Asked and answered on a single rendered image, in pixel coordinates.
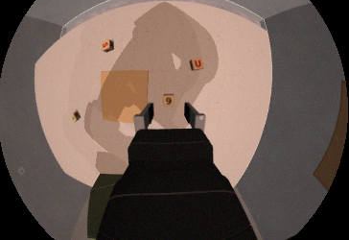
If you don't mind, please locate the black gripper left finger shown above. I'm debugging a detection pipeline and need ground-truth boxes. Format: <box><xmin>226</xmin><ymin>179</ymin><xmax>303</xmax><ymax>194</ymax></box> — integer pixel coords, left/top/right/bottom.
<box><xmin>133</xmin><ymin>103</ymin><xmax>154</xmax><ymax>133</ymax></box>

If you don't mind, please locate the tan square mat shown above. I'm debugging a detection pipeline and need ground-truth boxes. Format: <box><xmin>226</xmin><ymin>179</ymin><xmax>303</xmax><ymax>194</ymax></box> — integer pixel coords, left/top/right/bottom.
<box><xmin>101</xmin><ymin>70</ymin><xmax>149</xmax><ymax>124</ymax></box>

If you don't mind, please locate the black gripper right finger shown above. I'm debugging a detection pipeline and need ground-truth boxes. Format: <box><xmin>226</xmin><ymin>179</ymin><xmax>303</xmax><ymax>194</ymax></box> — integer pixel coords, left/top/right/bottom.
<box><xmin>184</xmin><ymin>103</ymin><xmax>206</xmax><ymax>132</ymax></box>

